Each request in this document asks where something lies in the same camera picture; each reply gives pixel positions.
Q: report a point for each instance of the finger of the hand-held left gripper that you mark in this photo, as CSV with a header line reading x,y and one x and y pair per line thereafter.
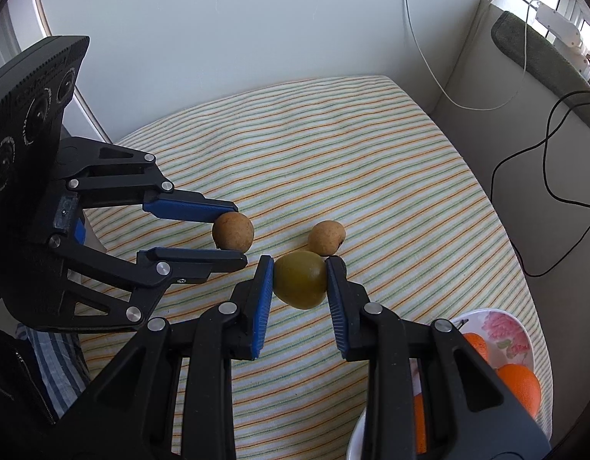
x,y
180,208
194,263

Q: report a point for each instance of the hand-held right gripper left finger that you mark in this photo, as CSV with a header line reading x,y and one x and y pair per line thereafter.
x,y
261,306

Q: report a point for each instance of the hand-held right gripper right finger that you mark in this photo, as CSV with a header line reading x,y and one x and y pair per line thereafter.
x,y
338,306

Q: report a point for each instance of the green pear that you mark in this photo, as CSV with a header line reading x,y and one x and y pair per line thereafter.
x,y
300,280

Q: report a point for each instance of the brown kiwi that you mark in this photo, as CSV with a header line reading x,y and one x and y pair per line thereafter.
x,y
232,231
326,238

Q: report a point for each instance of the white floral plate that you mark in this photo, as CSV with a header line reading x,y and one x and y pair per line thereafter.
x,y
506,330

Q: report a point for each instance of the orange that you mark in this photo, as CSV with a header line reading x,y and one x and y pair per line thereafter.
x,y
520,388
477,345
419,421

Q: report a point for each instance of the blue striped cloth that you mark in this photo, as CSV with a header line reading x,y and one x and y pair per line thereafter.
x,y
60,359

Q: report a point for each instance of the dark jacket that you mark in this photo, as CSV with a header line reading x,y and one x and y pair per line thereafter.
x,y
17,393

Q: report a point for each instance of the grey cushion pad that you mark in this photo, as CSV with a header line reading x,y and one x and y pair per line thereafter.
x,y
539,52

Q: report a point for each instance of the white power strip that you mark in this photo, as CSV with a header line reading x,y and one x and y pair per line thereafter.
x,y
558,24

